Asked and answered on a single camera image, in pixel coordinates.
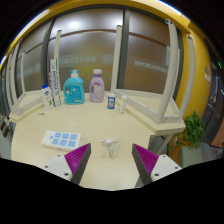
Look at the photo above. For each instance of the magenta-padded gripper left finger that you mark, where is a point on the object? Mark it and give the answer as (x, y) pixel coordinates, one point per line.
(77, 158)

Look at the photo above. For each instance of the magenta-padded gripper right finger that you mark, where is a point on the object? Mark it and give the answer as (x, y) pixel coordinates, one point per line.
(145, 159)

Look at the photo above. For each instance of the white power strip blue sockets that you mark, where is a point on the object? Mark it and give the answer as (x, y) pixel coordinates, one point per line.
(50, 140)

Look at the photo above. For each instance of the upturned white-legged wooden table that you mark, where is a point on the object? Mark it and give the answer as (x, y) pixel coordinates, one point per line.
(166, 110)
(15, 100)

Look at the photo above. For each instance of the potted green plant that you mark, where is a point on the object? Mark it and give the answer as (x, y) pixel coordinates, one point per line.
(191, 130)

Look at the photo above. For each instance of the small white pump bottle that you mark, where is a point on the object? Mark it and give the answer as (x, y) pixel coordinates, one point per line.
(123, 106)

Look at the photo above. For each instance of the small blue white can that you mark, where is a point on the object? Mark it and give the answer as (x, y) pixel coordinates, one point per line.
(111, 101)

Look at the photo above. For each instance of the blue detergent bottle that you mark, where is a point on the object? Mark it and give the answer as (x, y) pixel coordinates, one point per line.
(74, 91)

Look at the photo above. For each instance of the white body wash bottle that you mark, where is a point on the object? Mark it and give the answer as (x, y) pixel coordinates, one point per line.
(47, 98)

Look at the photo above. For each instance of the purple detergent bottle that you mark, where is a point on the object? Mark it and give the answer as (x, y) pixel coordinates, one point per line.
(97, 90)

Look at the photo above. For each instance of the tall white toothpaste box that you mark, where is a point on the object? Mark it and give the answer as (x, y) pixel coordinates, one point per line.
(54, 83)

